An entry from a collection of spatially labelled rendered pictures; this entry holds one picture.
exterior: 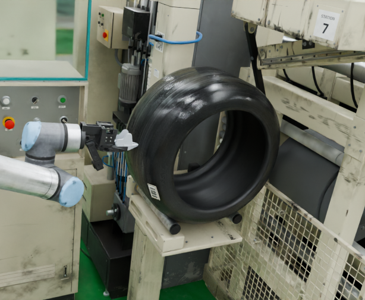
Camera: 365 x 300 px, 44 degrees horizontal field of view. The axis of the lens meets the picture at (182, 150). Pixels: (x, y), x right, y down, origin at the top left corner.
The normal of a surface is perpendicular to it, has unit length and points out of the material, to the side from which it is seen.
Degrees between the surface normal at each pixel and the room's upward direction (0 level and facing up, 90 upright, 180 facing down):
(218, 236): 0
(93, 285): 0
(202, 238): 0
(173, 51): 90
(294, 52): 90
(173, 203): 97
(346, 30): 90
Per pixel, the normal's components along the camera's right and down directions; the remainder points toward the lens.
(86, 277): 0.13, -0.91
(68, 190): 0.79, 0.33
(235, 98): 0.47, 0.22
